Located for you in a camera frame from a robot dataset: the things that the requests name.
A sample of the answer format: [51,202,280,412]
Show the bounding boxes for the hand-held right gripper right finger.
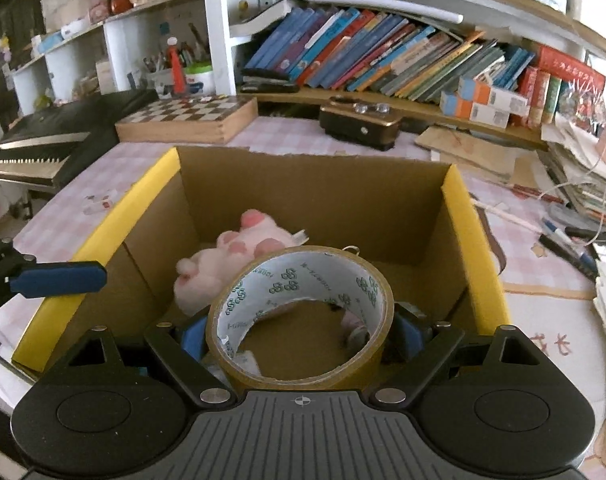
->
[372,304,546,405]

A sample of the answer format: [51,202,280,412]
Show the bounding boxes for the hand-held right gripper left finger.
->
[58,317,235,405]

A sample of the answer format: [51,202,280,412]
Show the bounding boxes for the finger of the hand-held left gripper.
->
[0,239,108,317]

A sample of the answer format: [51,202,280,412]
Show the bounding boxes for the brown packing tape roll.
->
[205,246,396,392]

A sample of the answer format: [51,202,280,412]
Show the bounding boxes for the cardboard box with yellow flaps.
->
[12,146,513,392]

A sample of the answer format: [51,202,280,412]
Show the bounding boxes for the pink plush toy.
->
[174,209,310,317]

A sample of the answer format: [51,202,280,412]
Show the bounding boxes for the black electric keyboard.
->
[0,89,160,195]

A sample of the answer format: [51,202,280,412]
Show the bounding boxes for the thin wooden stick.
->
[470,197,545,234]

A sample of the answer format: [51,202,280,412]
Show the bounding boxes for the black marker pen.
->
[537,234,599,282]

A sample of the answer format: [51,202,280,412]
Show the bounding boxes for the blue pen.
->
[540,217,600,275]

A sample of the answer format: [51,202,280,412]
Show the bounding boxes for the brown cardboard sheets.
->
[415,125,549,185]

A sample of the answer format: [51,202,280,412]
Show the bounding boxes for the wooden chessboard box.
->
[115,96,259,144]

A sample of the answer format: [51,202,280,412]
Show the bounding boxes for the clear cup of pens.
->
[143,50,178,99]

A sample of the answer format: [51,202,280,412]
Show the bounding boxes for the stack of papers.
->
[539,110,606,223]

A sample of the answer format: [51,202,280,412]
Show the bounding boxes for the orange white carton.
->
[439,91,510,128]
[458,77,530,117]

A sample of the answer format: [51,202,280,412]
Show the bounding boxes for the red bottle with white cap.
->
[166,36,187,95]

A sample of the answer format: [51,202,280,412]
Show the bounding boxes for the white jar with green lid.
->
[184,61,215,96]

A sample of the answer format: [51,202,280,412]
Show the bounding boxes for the long row of colourful books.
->
[243,6,606,128]

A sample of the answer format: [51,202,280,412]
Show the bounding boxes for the white bookshelf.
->
[10,0,606,152]

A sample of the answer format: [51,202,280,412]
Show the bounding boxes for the white tube lamp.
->
[305,0,465,24]

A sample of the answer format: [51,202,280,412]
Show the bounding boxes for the white pen holder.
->
[567,0,606,37]

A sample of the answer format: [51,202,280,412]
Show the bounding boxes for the white cable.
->
[538,110,606,243]

